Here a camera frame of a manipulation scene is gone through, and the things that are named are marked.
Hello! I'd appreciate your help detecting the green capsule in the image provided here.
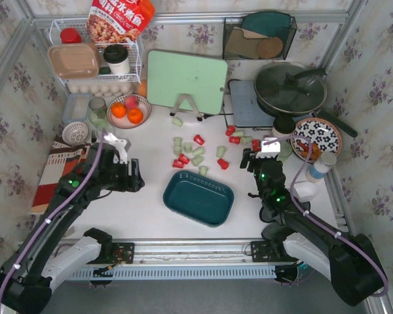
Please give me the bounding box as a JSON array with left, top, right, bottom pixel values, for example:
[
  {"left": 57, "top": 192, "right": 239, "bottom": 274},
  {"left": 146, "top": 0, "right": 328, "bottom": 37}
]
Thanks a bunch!
[
  {"left": 199, "top": 166, "right": 208, "bottom": 176},
  {"left": 172, "top": 116, "right": 183, "bottom": 127},
  {"left": 216, "top": 146, "right": 226, "bottom": 158}
]

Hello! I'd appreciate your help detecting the teal storage basket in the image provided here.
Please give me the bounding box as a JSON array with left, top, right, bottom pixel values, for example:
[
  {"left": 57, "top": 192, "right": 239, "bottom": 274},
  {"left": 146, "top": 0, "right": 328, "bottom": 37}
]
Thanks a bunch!
[{"left": 162, "top": 170, "right": 234, "bottom": 228}]

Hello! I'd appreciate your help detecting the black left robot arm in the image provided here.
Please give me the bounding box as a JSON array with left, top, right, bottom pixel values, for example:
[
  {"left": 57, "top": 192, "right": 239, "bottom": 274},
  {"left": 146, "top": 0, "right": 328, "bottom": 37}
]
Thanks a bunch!
[{"left": 0, "top": 142, "right": 145, "bottom": 313}]

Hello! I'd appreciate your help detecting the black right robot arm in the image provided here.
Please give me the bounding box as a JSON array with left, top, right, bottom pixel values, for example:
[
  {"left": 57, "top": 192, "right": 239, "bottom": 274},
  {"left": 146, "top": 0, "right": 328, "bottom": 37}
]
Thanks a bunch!
[{"left": 240, "top": 148, "right": 388, "bottom": 306}]

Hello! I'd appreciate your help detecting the white strainer basket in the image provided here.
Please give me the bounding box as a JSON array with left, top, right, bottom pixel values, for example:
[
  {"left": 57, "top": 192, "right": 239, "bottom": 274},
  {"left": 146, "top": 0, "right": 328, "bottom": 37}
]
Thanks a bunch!
[{"left": 62, "top": 122, "right": 88, "bottom": 146}]

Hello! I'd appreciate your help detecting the white black-lid coffee cup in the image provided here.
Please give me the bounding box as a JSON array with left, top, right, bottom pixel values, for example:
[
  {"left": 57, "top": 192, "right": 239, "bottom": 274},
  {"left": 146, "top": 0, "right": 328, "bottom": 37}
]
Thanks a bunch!
[{"left": 103, "top": 44, "right": 130, "bottom": 75}]

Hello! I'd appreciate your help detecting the green plastic cup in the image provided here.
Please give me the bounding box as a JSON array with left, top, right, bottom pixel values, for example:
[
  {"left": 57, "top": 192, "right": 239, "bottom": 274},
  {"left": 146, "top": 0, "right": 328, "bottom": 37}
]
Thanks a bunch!
[{"left": 277, "top": 141, "right": 293, "bottom": 163}]

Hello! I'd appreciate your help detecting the white scoop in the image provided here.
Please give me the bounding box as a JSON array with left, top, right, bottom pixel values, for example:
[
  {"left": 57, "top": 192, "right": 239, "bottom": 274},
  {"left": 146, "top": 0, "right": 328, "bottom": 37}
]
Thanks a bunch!
[{"left": 293, "top": 181, "right": 318, "bottom": 203}]

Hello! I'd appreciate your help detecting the red capsule center right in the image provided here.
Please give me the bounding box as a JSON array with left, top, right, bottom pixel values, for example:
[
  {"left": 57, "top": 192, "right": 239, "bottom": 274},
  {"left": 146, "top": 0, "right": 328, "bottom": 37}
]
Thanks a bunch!
[{"left": 217, "top": 158, "right": 229, "bottom": 170}]

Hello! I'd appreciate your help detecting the red capsule right middle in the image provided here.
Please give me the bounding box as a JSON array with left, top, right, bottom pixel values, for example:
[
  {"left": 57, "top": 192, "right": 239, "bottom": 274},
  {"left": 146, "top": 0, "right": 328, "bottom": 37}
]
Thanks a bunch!
[{"left": 229, "top": 136, "right": 241, "bottom": 145}]

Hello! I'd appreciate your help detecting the black-lid white jar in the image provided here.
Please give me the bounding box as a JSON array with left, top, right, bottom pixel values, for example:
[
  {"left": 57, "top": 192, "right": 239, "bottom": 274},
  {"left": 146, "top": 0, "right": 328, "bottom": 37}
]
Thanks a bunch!
[{"left": 272, "top": 115, "right": 295, "bottom": 138}]

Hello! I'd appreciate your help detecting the white bottle grey cap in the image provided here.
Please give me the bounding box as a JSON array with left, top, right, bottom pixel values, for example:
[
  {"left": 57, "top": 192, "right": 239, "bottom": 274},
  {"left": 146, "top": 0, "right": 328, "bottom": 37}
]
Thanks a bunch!
[{"left": 305, "top": 151, "right": 337, "bottom": 183}]

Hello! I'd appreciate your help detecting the red capsule by cooker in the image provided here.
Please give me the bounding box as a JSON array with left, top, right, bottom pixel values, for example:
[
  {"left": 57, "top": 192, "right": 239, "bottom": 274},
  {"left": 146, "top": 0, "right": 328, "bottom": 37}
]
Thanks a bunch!
[{"left": 225, "top": 125, "right": 236, "bottom": 137}]

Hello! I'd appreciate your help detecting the patterned orange cloth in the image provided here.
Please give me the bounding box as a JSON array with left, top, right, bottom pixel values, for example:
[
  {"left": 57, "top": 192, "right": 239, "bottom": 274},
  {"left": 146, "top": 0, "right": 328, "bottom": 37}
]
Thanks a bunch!
[{"left": 29, "top": 136, "right": 90, "bottom": 215}]

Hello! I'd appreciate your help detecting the grey induction cooker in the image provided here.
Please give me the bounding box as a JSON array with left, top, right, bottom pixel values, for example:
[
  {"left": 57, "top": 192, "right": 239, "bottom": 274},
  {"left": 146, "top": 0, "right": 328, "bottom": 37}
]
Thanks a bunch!
[{"left": 228, "top": 79, "right": 274, "bottom": 128}]

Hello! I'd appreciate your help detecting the red capsule left lower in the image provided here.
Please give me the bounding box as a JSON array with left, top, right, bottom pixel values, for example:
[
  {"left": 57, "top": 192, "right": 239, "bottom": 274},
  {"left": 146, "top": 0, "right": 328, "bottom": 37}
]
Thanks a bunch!
[{"left": 172, "top": 160, "right": 184, "bottom": 169}]

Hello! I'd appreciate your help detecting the floral blue plate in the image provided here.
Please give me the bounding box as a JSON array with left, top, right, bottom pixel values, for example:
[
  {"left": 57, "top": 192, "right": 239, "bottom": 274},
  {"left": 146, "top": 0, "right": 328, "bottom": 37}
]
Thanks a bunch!
[{"left": 290, "top": 118, "right": 342, "bottom": 163}]

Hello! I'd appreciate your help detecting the orange fruit right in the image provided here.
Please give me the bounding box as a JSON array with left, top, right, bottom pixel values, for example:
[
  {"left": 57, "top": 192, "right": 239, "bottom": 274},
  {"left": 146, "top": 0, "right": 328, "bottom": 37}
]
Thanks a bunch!
[{"left": 127, "top": 107, "right": 143, "bottom": 124}]

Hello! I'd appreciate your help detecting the orange fruit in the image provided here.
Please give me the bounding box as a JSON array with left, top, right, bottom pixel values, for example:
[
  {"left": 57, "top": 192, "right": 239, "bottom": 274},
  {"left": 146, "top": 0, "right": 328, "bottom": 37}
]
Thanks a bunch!
[
  {"left": 127, "top": 107, "right": 143, "bottom": 124},
  {"left": 111, "top": 102, "right": 128, "bottom": 118}
]

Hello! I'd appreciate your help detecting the green glass jar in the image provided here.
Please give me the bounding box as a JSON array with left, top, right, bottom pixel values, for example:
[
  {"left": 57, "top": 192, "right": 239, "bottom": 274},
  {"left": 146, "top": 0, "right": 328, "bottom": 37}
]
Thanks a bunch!
[{"left": 88, "top": 97, "right": 108, "bottom": 130}]

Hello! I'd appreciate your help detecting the orange fruit left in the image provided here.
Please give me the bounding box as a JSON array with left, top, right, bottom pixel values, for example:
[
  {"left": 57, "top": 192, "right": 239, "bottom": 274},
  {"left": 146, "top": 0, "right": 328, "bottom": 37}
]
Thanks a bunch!
[{"left": 111, "top": 102, "right": 128, "bottom": 118}]

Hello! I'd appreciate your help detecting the red apple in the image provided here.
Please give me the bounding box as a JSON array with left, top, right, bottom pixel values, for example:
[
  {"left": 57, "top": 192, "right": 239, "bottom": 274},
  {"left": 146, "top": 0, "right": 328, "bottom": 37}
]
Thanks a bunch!
[{"left": 124, "top": 95, "right": 140, "bottom": 110}]

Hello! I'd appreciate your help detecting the fruit bowl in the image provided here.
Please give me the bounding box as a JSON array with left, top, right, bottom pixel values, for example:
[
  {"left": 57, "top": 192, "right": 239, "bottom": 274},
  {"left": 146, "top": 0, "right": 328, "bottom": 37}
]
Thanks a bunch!
[{"left": 107, "top": 94, "right": 151, "bottom": 130}]

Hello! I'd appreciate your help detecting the red capsule center top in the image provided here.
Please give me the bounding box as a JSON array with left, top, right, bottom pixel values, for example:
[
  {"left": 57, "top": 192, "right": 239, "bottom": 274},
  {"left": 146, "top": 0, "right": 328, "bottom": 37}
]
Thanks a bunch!
[{"left": 193, "top": 135, "right": 205, "bottom": 145}]

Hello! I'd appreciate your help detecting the clear food container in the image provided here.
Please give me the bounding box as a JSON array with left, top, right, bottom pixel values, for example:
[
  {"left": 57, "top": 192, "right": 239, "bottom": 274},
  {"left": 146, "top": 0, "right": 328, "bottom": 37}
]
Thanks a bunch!
[{"left": 62, "top": 93, "right": 92, "bottom": 124}]

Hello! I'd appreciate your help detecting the black frying pan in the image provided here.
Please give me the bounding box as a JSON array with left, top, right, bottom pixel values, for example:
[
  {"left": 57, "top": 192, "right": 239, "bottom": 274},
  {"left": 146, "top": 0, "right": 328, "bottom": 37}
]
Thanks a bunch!
[{"left": 253, "top": 61, "right": 358, "bottom": 138}]

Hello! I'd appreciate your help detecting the egg carton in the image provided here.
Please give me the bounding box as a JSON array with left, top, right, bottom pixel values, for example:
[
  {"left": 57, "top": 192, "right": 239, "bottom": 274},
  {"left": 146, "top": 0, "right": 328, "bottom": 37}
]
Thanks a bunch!
[{"left": 67, "top": 82, "right": 134, "bottom": 97}]

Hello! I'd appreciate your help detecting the orange behind board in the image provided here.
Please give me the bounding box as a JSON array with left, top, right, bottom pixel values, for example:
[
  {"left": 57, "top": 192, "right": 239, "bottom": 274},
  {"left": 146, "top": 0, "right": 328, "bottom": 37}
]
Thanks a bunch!
[{"left": 138, "top": 79, "right": 147, "bottom": 97}]

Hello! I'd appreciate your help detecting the green cutting board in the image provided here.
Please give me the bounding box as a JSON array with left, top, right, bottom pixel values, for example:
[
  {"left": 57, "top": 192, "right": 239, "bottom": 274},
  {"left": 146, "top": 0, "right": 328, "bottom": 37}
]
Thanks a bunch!
[{"left": 147, "top": 50, "right": 228, "bottom": 115}]

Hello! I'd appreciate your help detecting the round cork coaster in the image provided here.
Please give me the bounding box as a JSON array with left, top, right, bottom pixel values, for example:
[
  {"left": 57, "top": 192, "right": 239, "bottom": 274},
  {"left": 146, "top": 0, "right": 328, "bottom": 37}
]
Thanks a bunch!
[{"left": 256, "top": 37, "right": 284, "bottom": 59}]

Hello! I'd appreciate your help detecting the beige plastic tray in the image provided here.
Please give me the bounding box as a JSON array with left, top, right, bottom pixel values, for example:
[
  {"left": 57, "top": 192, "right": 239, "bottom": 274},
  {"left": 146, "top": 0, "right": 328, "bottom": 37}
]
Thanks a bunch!
[{"left": 47, "top": 43, "right": 101, "bottom": 80}]

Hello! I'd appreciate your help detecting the black mesh organizer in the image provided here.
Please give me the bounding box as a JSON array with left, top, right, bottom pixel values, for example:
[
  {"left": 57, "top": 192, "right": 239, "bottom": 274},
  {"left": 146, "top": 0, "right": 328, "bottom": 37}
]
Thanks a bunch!
[{"left": 222, "top": 15, "right": 297, "bottom": 60}]

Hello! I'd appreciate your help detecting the teal plate in organizer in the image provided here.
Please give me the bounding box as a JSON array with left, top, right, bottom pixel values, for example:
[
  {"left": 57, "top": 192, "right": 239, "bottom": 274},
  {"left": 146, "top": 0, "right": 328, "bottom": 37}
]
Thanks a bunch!
[{"left": 240, "top": 11, "right": 291, "bottom": 41}]

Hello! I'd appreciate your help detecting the red lid jar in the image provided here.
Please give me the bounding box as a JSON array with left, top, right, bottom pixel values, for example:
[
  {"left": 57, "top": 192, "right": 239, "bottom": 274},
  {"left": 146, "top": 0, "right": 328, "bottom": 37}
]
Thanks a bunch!
[{"left": 60, "top": 27, "right": 82, "bottom": 44}]

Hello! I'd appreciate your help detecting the red snack bag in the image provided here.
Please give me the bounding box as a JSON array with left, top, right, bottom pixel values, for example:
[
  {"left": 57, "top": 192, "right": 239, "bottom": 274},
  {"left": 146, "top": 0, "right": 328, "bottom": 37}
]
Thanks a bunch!
[{"left": 86, "top": 0, "right": 155, "bottom": 44}]

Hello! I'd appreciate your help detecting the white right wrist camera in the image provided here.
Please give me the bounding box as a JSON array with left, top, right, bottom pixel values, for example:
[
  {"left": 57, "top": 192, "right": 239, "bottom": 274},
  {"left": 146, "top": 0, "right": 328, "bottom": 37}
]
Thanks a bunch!
[{"left": 257, "top": 137, "right": 281, "bottom": 158}]

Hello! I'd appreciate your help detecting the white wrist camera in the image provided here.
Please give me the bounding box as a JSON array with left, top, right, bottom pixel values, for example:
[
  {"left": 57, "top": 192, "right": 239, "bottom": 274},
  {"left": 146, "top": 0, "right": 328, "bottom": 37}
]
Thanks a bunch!
[
  {"left": 257, "top": 137, "right": 281, "bottom": 158},
  {"left": 103, "top": 133, "right": 132, "bottom": 164}
]

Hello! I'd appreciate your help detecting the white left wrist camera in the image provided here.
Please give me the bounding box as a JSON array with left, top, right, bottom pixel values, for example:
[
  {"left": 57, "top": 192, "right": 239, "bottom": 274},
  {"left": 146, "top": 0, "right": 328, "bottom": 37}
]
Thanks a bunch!
[{"left": 103, "top": 133, "right": 132, "bottom": 164}]

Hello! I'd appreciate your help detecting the white wire rack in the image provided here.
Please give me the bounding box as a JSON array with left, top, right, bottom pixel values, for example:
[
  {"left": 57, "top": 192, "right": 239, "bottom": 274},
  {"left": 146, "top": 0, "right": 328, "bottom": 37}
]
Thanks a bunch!
[{"left": 48, "top": 18, "right": 144, "bottom": 84}]

